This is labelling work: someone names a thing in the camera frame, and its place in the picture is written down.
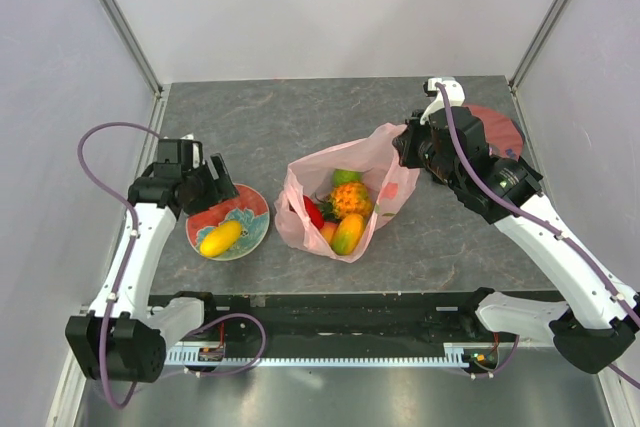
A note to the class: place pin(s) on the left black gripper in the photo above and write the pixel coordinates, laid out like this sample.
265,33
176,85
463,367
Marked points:
218,188

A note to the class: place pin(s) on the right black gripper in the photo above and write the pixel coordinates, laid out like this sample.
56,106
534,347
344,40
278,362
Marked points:
406,141

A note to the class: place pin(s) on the pink plastic bag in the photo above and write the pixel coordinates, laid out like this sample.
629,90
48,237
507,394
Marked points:
388,183

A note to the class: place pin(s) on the yellow mango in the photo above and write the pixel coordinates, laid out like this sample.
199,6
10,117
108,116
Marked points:
221,239

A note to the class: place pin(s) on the green apple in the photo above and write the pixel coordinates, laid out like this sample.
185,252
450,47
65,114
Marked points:
341,177

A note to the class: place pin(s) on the pineapple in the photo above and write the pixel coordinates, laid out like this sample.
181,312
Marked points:
346,199

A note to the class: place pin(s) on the red apple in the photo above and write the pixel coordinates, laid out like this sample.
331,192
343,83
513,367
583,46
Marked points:
314,213

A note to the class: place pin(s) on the orange green mango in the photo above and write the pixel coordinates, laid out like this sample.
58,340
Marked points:
348,234

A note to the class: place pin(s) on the peach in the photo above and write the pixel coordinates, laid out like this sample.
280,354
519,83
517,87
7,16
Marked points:
328,231

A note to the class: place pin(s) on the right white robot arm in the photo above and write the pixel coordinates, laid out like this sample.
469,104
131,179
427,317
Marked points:
594,323

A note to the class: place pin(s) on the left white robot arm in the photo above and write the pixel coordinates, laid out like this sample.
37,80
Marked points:
119,338

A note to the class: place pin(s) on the white fruit plate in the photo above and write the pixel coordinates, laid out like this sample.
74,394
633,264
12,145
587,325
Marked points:
249,208

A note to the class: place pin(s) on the red printed t-shirt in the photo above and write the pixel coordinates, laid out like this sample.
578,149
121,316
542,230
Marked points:
502,133

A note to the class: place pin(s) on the black cloth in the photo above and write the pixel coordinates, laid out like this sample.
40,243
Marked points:
513,181

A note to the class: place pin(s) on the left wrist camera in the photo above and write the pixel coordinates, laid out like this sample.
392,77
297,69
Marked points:
193,152

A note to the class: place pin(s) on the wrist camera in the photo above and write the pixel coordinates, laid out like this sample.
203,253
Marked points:
193,152
437,89

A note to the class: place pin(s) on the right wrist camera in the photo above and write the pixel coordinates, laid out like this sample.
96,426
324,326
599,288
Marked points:
437,89

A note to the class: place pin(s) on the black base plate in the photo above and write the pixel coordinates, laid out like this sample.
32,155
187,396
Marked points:
406,323

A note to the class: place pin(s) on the slotted cable duct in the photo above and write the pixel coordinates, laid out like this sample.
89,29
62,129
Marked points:
201,355

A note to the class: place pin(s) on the right aluminium frame post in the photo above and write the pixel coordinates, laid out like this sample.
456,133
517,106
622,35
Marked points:
541,36

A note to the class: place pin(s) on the aluminium frame post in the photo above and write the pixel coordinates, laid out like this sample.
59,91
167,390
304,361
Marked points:
541,36
132,45

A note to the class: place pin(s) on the left aluminium frame post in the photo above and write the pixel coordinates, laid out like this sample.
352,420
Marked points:
132,45

